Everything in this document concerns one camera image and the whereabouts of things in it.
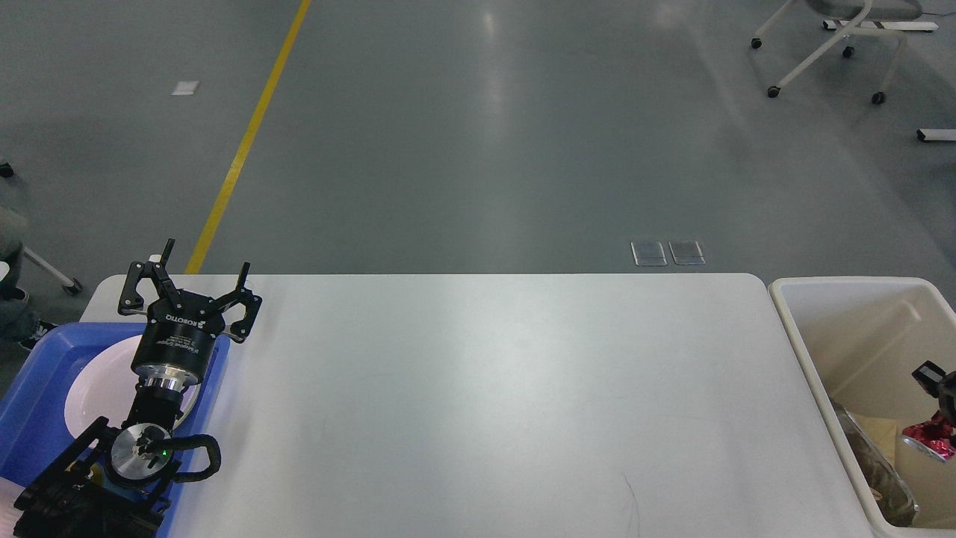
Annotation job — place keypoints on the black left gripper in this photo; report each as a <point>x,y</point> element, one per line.
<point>178,345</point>

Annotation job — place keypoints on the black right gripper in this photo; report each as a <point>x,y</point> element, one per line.
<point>936,382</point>

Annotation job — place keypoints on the red foil wrapper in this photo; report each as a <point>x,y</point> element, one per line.
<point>933,437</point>

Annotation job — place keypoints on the pink plate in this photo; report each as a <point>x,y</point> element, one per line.
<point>106,386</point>

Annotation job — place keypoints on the aluminium foil tray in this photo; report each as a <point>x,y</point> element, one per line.
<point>890,492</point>

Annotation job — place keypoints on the brown paper bag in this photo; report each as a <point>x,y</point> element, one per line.
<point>883,432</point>

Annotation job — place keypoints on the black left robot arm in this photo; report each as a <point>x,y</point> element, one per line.
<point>113,481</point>

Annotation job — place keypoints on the light green plate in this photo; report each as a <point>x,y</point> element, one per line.
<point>189,398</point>

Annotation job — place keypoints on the beige plastic bin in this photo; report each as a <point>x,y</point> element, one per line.
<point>858,339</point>

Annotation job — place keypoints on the white chair leg left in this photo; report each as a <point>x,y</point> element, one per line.
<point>70,285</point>

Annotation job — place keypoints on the black white sneaker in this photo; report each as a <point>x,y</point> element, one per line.
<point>42,329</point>

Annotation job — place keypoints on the person's jeans leg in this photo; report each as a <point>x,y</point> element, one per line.
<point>18,319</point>

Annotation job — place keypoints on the white furniture leg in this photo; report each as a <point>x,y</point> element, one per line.
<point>936,135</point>

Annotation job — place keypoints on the pink object tray corner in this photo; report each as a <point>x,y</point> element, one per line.
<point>9,515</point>

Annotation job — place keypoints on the floor outlet cover right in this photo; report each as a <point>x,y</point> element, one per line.
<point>687,253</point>

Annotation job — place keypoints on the floor outlet cover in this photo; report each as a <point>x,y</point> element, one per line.
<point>687,253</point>
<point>649,254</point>

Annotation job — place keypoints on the floor outlet cover left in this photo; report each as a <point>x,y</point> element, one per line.
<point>649,254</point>

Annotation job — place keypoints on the white office chair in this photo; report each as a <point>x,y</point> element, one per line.
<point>877,19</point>

